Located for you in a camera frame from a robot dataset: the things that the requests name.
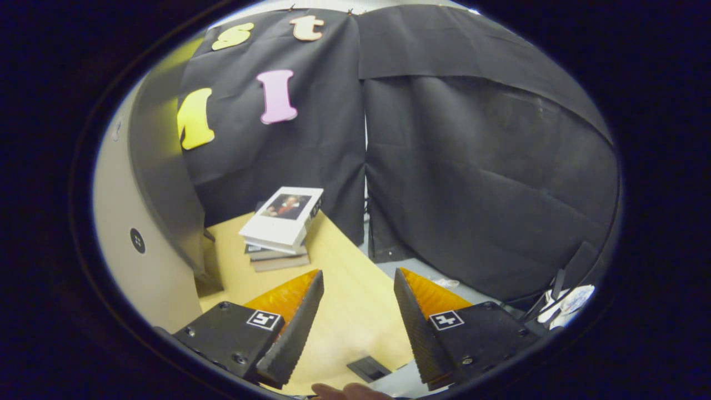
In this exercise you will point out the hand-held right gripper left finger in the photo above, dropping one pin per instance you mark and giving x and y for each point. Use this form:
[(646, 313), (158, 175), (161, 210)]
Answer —
[(294, 333)]

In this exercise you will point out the white portrait book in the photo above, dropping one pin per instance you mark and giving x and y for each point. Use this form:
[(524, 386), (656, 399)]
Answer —
[(278, 228)]

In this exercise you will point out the black backdrop cloth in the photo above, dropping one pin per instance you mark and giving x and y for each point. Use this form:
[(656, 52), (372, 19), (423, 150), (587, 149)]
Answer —
[(472, 166)]

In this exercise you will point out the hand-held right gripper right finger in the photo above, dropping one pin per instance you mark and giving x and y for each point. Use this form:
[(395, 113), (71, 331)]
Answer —
[(419, 328)]

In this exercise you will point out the brown book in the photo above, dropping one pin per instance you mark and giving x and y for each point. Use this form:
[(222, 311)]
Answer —
[(283, 263)]

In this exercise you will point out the grey book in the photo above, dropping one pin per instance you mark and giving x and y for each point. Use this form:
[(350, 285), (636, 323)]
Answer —
[(278, 254)]

